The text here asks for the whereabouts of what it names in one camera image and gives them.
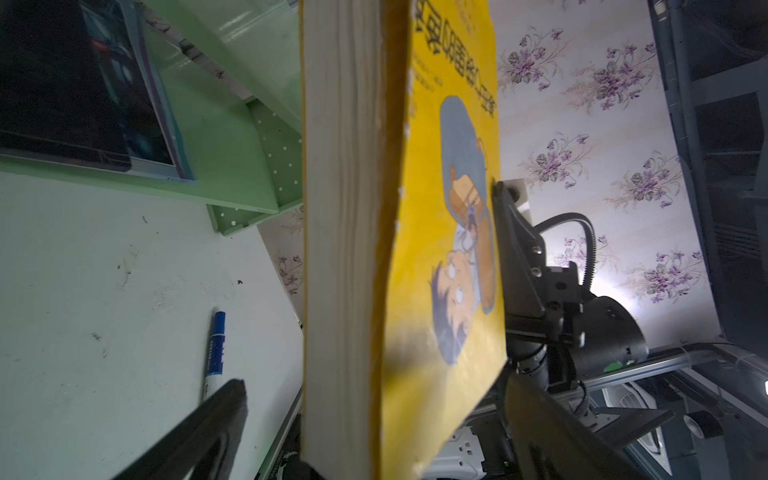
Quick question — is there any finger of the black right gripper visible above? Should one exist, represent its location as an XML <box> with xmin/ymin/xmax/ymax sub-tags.
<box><xmin>492</xmin><ymin>181</ymin><xmax>545</xmax><ymax>319</ymax></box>

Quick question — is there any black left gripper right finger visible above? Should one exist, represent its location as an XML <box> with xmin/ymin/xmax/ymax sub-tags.
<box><xmin>505</xmin><ymin>374</ymin><xmax>645</xmax><ymax>479</ymax></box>

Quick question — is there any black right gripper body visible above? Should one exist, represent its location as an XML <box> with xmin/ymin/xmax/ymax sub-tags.
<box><xmin>503</xmin><ymin>265</ymin><xmax>649</xmax><ymax>393</ymax></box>

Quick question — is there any green wooden bookshelf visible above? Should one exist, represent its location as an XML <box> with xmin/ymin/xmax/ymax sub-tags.
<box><xmin>1</xmin><ymin>1</ymin><xmax>301</xmax><ymax>214</ymax></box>

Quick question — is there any sci-fi cover magazine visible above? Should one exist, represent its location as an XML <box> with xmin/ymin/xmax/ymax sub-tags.
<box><xmin>78</xmin><ymin>1</ymin><xmax>196</xmax><ymax>183</ymax></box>

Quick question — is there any dark blue thick book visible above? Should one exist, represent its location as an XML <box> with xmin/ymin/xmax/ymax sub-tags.
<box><xmin>1</xmin><ymin>1</ymin><xmax>131</xmax><ymax>173</ymax></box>

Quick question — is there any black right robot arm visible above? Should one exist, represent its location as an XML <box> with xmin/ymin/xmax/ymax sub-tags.
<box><xmin>424</xmin><ymin>182</ymin><xmax>767</xmax><ymax>479</ymax></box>

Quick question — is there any blue white marker pen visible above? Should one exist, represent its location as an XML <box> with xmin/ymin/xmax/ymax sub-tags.
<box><xmin>202</xmin><ymin>310</ymin><xmax>226</xmax><ymax>401</ymax></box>

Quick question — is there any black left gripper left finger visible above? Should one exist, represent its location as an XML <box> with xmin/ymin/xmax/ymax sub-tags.
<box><xmin>116</xmin><ymin>379</ymin><xmax>248</xmax><ymax>479</ymax></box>

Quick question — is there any yellow cartoon cover book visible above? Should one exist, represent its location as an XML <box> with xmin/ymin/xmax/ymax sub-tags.
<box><xmin>299</xmin><ymin>1</ymin><xmax>507</xmax><ymax>479</ymax></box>

